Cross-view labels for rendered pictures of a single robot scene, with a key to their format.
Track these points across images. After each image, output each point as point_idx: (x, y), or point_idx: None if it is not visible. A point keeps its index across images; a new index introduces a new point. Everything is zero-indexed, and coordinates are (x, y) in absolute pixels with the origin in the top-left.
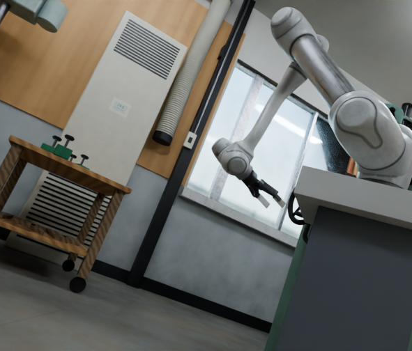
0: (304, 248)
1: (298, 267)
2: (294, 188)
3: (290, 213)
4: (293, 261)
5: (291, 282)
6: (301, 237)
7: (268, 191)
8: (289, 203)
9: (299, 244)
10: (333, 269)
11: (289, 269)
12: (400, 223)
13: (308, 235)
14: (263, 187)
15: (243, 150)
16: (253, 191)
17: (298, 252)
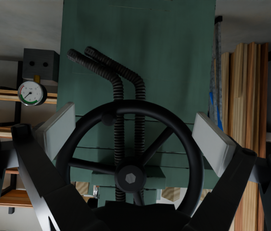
0: (183, 83)
1: (185, 46)
2: (190, 208)
3: (179, 132)
4: (204, 57)
5: (194, 18)
6: (199, 104)
7: (26, 175)
8: (195, 164)
9: (200, 90)
10: None
11: (210, 41)
12: None
13: (181, 110)
14: (43, 216)
15: None
16: None
17: (199, 75)
